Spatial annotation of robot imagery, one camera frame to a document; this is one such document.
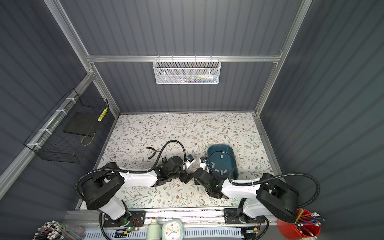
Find red pencil cup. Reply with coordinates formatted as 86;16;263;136
277;208;325;240

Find black notebook in basket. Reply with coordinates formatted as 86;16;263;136
63;113;101;137

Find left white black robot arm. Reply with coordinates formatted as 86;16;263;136
75;147;196;228

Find pale green glue bottle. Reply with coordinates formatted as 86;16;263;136
146;218;162;240

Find teal plastic tray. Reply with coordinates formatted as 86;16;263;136
207;144;239;180

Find white wire mesh basket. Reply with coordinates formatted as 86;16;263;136
153;57;222;85

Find clear cup of pens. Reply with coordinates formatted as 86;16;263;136
33;221;86;240

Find yellow marker in basket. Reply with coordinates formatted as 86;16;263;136
97;107;109;122

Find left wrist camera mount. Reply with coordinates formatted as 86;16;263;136
184;155;196;172

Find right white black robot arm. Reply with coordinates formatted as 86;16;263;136
193;151;321;224

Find mint analog clock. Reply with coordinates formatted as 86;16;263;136
161;219;185;240

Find black pliers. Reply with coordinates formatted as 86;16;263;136
146;146;160;160

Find black wire basket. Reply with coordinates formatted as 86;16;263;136
24;91;109;164

